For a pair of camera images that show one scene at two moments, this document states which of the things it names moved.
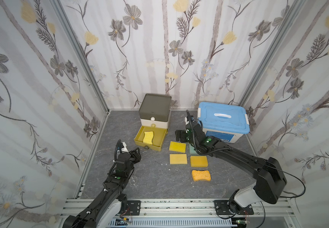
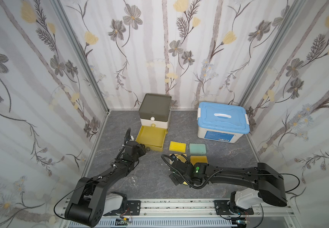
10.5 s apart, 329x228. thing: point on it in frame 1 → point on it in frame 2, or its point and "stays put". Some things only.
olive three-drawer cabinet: (155, 110) stays put
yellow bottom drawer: (151, 137) stays put
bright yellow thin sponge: (177, 147) stays put
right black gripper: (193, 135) → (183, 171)
